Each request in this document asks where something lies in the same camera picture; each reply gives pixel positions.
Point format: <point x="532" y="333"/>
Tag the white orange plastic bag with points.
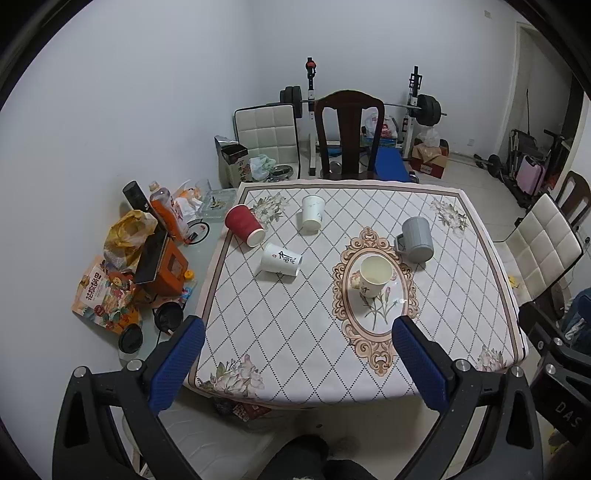
<point x="184" y="199"/>

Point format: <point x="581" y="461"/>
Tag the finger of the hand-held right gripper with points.
<point x="542" y="325"/>

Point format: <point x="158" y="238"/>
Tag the person's dark trousers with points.
<point x="318" y="459"/>

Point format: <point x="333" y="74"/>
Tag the red packets under table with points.
<point x="242" y="408"/>

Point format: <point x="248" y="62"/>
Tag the blue weight bench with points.
<point x="391" y="166"/>

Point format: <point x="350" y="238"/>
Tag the cream cup flower print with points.
<point x="375" y="276"/>

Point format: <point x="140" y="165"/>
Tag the white padded chair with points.
<point x="268" y="131"/>
<point x="540" y="244"/>

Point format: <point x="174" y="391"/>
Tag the yellow plastic bag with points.
<point x="127" y="240"/>

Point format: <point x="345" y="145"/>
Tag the black dumbbell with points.
<point x="489" y="162"/>

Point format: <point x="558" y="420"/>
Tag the white squat rack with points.
<point x="312" y="110"/>

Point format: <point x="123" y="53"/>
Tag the orange drink bottle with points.
<point x="162" y="210"/>

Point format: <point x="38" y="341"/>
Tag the black flat device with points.
<point x="150" y="259"/>

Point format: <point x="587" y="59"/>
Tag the barbell with black plates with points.
<point x="427" y="109"/>

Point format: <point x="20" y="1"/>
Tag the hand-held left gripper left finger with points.
<point x="178" y="369"/>

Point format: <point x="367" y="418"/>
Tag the black topped cardboard box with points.
<point x="233" y="164"/>

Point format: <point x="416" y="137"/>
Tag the grey mug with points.
<point x="417" y="240"/>

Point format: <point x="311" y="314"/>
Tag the glass ashtray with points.
<point x="214" y="202"/>

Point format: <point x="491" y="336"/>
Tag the metal bowl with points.
<point x="281" y="173"/>

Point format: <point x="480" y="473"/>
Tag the red paper cup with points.
<point x="244" y="227"/>

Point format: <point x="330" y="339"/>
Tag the black round lid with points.
<point x="130" y="339"/>
<point x="168" y="316"/>

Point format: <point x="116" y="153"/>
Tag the green white plastic bag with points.
<point x="261" y="166"/>

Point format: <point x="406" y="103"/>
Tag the orange box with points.
<point x="170" y="273"/>

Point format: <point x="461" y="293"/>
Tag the blue denim cloth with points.
<point x="581" y="314"/>

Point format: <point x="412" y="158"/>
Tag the dark wooden chair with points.
<point x="351" y="134"/>
<point x="572" y="194"/>

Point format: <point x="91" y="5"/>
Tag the pink suitcase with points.
<point x="532" y="176"/>

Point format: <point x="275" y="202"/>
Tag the colourful snack packet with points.
<point x="104" y="297"/>

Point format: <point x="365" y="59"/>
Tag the black cylinder speaker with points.
<point x="136" y="196"/>

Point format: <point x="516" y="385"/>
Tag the brown cardboard box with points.
<point x="429" y="160"/>

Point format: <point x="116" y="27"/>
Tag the white paper cup green print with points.
<point x="312" y="212"/>

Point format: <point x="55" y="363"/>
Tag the white paper cup black print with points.
<point x="279" y="261"/>

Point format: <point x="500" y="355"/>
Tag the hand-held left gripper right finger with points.
<point x="421" y="369"/>

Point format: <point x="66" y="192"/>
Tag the black folding trolley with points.
<point x="524" y="145"/>

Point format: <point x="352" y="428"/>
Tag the diamond patterned floral tablecloth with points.
<point x="286" y="332"/>

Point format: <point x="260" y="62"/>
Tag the white and red plastic bag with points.
<point x="381" y="123"/>

